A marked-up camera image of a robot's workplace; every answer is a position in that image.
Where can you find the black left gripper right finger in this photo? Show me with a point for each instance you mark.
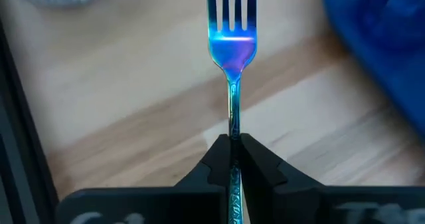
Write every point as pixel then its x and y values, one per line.
pixel 299 204

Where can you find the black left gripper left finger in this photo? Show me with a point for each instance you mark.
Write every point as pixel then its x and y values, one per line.
pixel 149 204

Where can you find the iridescent blue metal fork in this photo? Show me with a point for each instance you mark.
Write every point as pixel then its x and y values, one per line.
pixel 232 51

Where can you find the blue plastic tray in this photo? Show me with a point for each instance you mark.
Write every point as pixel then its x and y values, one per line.
pixel 382 34

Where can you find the black aluminium table frame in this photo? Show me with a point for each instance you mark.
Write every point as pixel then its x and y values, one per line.
pixel 20 151

